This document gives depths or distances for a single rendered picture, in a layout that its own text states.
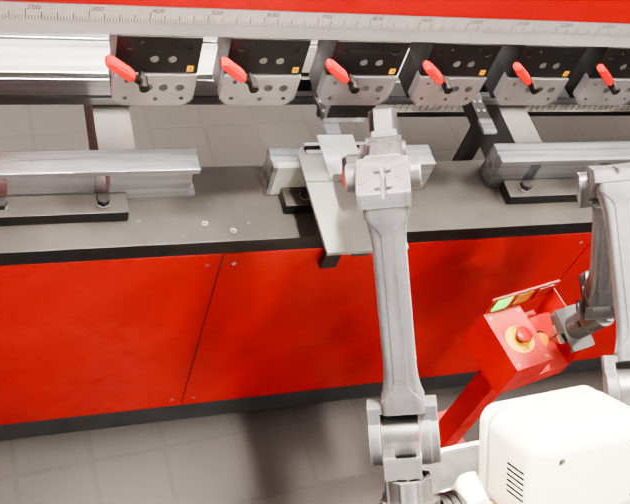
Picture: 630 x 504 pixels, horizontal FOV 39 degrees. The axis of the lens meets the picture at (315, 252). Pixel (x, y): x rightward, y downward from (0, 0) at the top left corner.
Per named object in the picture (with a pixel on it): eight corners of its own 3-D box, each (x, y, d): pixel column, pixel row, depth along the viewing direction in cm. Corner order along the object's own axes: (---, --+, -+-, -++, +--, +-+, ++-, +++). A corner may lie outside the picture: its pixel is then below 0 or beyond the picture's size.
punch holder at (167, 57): (111, 105, 165) (117, 36, 152) (105, 72, 170) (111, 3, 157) (191, 105, 170) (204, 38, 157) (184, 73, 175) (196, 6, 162)
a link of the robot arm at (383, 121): (360, 161, 167) (406, 156, 166) (355, 100, 168) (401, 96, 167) (363, 174, 178) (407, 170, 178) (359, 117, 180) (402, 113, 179)
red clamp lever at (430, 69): (431, 67, 171) (454, 91, 179) (425, 52, 173) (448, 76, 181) (423, 72, 172) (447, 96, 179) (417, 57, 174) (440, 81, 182)
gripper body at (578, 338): (572, 305, 209) (591, 295, 203) (590, 346, 207) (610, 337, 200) (550, 312, 206) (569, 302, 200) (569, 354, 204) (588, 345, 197)
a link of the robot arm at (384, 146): (347, 201, 130) (422, 194, 129) (343, 162, 129) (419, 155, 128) (358, 167, 172) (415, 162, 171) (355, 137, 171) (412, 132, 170)
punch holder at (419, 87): (407, 105, 185) (435, 44, 172) (396, 76, 190) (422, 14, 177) (472, 105, 190) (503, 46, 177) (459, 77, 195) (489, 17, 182)
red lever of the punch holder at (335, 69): (333, 65, 165) (361, 90, 172) (328, 50, 167) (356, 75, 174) (325, 71, 165) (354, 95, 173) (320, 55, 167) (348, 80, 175)
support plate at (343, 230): (326, 255, 181) (327, 252, 180) (296, 156, 195) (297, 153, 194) (407, 250, 187) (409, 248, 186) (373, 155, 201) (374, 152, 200)
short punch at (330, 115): (323, 125, 189) (335, 93, 182) (321, 118, 190) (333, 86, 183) (367, 125, 193) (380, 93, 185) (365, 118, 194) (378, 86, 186)
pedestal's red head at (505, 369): (496, 395, 211) (529, 358, 197) (462, 338, 218) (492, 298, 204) (561, 372, 220) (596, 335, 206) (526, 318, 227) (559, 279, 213)
